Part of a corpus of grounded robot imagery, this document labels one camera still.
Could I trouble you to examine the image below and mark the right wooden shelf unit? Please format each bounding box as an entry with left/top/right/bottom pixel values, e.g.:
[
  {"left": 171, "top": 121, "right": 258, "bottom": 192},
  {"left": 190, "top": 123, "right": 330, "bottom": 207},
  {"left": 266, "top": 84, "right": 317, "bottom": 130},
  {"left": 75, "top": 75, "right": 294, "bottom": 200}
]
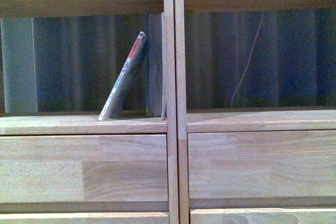
[{"left": 174, "top": 0, "right": 335, "bottom": 223}]

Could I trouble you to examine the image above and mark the wooden shelf unit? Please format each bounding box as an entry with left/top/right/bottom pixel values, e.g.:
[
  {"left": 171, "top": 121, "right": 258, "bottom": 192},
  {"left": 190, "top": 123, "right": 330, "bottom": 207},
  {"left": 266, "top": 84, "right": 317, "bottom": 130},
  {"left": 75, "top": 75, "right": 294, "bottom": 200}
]
[
  {"left": 1, "top": 0, "right": 179, "bottom": 223},
  {"left": 174, "top": 0, "right": 335, "bottom": 223}
]

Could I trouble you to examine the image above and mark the left wooden shelf unit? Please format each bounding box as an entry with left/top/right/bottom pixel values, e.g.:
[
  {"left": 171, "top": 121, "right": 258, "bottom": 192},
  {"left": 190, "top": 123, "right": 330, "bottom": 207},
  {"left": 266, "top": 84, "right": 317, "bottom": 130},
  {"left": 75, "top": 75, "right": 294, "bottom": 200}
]
[{"left": 1, "top": 0, "right": 179, "bottom": 223}]

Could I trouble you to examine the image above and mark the thin white book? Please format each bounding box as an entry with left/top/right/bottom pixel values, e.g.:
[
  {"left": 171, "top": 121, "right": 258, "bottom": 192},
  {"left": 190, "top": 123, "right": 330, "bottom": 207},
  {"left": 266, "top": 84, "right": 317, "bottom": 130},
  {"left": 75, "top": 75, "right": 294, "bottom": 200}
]
[{"left": 161, "top": 12, "right": 167, "bottom": 120}]

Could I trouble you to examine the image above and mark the white red spine book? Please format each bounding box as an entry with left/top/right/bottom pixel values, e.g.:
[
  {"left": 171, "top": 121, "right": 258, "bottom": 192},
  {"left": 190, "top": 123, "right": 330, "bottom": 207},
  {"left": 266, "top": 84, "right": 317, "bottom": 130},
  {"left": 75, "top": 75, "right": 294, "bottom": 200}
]
[{"left": 98, "top": 31, "right": 146, "bottom": 121}]

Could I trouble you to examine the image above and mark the dark green cover book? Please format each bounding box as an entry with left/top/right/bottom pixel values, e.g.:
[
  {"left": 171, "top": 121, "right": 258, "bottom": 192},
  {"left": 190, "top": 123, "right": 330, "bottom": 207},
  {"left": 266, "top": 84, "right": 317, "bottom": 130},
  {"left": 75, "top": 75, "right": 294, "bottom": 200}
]
[{"left": 146, "top": 13, "right": 162, "bottom": 118}]

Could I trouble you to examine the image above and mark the upper wooden drawer front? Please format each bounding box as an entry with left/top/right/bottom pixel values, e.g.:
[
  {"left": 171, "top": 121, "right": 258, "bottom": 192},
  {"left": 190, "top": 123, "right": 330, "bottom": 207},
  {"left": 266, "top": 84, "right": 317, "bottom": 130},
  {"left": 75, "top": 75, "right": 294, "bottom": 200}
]
[{"left": 1, "top": 135, "right": 168, "bottom": 203}]

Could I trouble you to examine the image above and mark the wooden drawer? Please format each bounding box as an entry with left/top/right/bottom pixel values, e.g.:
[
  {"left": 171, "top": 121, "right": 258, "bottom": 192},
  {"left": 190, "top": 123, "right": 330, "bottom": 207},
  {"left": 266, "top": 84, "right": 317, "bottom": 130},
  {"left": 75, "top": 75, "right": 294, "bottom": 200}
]
[
  {"left": 1, "top": 135, "right": 168, "bottom": 203},
  {"left": 1, "top": 212, "right": 169, "bottom": 223}
]

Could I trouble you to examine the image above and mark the grey curtain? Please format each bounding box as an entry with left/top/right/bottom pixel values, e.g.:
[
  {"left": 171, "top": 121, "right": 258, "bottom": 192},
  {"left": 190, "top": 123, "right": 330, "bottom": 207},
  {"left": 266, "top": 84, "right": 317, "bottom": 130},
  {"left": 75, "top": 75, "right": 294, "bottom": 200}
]
[{"left": 33, "top": 9, "right": 335, "bottom": 112}]

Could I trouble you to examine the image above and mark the lower wooden drawer front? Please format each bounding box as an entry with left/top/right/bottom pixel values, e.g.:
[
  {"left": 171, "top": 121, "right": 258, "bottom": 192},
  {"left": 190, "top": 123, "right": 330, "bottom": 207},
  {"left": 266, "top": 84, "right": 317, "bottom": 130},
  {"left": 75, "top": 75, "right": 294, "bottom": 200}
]
[{"left": 1, "top": 212, "right": 169, "bottom": 223}]

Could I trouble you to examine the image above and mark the right unit upper drawer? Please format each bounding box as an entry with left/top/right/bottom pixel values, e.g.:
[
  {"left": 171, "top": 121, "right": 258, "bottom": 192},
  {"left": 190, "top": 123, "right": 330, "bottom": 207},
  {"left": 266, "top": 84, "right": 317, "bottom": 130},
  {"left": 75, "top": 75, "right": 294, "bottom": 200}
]
[{"left": 188, "top": 130, "right": 335, "bottom": 199}]

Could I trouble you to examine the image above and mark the unit drawer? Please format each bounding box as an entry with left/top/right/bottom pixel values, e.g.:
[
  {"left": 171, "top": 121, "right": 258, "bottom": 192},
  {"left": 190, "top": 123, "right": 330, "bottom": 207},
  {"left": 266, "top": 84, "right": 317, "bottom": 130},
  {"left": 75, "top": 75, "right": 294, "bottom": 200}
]
[
  {"left": 188, "top": 130, "right": 335, "bottom": 199},
  {"left": 190, "top": 208, "right": 335, "bottom": 223}
]

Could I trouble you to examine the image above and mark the right unit lower drawer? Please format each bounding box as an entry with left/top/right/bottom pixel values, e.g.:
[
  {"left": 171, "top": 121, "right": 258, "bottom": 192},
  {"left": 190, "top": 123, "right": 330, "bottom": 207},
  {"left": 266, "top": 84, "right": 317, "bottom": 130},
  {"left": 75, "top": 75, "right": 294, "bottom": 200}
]
[{"left": 190, "top": 208, "right": 335, "bottom": 223}]

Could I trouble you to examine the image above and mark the white hanging cable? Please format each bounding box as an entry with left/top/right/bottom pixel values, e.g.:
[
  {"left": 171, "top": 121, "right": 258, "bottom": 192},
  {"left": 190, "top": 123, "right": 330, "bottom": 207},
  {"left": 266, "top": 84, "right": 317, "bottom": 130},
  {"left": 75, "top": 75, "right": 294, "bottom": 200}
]
[{"left": 230, "top": 11, "right": 265, "bottom": 105}]

